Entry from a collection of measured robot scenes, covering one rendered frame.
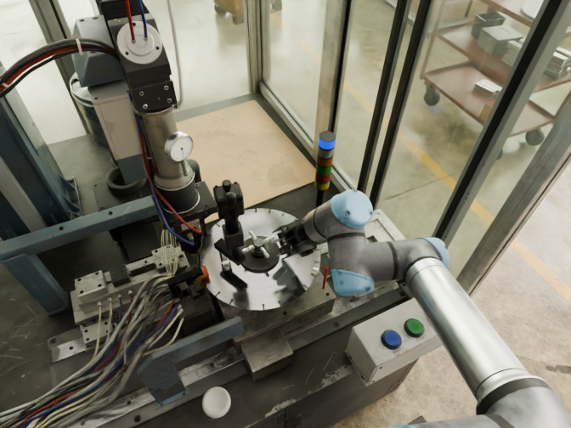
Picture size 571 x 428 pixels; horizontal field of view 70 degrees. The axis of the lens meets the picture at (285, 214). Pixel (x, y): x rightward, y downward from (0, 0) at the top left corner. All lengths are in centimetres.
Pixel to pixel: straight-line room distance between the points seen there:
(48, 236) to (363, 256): 77
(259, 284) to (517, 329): 158
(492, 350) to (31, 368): 112
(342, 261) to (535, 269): 195
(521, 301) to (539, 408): 190
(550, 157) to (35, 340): 132
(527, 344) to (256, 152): 157
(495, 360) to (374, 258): 27
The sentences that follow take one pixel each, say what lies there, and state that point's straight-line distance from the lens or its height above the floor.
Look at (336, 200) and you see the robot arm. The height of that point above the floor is 129.
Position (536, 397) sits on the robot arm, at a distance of 59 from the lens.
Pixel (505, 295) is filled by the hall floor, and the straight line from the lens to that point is 243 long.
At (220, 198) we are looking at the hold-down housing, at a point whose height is 125.
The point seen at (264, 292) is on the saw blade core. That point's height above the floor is 95.
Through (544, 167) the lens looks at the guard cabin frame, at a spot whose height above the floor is 135.
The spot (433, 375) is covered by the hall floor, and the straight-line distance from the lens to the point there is 208.
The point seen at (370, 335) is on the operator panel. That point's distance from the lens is 106.
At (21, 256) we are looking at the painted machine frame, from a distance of 118.
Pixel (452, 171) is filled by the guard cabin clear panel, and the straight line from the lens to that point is 106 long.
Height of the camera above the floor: 185
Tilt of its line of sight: 49 degrees down
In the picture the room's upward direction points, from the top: 2 degrees clockwise
